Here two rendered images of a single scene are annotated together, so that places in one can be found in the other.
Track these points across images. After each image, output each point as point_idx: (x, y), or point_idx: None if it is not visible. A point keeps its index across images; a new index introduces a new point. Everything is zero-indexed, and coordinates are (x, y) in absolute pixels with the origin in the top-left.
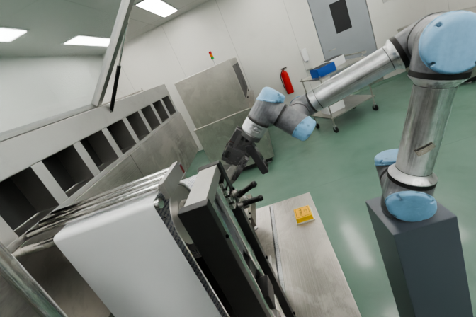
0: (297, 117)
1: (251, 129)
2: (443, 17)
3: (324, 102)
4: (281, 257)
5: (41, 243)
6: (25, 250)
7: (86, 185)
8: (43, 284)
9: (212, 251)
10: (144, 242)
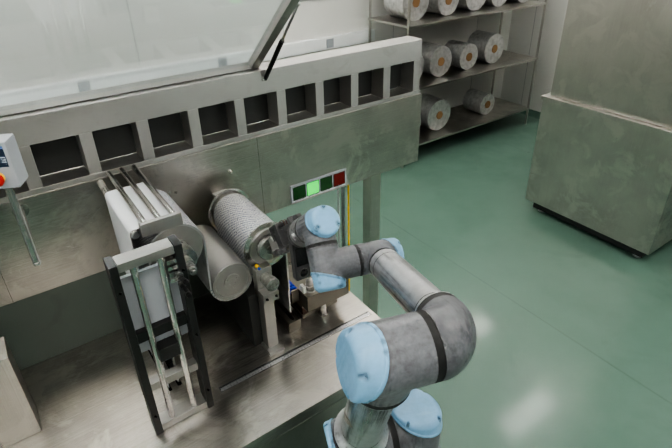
0: (318, 266)
1: (291, 231)
2: (362, 330)
3: (377, 279)
4: (286, 359)
5: (102, 189)
6: (98, 184)
7: (178, 152)
8: (102, 210)
9: (113, 292)
10: (128, 246)
